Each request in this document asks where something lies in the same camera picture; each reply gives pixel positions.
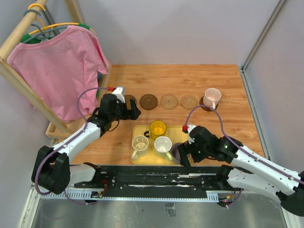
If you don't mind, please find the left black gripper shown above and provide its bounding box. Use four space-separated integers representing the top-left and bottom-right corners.
110 98 141 122

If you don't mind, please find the purple translucent mug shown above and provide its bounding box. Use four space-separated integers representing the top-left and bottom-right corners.
171 142 190 165

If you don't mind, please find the brown wooden coaster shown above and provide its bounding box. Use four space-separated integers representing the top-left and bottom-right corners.
124 95 137 110
199 97 219 112
140 94 158 110

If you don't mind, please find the white mug green handle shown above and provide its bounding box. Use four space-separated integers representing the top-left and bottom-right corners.
154 136 172 161

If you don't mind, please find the yellow transparent cup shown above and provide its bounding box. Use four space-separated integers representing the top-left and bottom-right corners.
143 120 167 140

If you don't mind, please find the large woven rattan coaster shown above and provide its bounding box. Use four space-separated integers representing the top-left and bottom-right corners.
160 94 178 110

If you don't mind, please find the small woven rattan coaster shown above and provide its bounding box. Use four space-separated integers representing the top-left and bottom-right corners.
180 95 198 109

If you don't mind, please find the pink translucent cup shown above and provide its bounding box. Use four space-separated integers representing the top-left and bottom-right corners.
203 88 221 109

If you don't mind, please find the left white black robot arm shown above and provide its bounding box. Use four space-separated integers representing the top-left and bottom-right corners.
31 94 141 194

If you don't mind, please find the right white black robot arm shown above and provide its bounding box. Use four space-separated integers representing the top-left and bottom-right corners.
178 124 304 217

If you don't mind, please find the cream mug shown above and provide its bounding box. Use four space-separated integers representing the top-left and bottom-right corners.
131 135 149 161

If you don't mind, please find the yellow plastic tray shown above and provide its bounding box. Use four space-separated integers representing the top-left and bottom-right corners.
130 125 188 166

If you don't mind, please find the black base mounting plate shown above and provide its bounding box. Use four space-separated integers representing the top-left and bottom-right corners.
74 165 234 199

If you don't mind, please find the wooden clothes rack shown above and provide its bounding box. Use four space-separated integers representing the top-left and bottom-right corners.
0 0 112 141

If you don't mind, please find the pink t-shirt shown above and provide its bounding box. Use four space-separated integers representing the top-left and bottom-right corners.
7 26 110 123

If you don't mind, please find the grey teal hanger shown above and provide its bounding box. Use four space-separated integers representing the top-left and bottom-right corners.
20 3 67 44

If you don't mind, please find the yellow green hanger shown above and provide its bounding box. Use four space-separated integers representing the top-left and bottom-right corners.
29 0 96 35

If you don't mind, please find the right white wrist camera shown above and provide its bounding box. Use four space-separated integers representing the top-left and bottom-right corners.
182 124 196 137

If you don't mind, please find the aluminium frame rail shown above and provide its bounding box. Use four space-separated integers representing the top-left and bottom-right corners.
239 0 289 72

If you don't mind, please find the white slotted cable duct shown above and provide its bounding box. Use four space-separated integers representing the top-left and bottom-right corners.
47 191 219 202

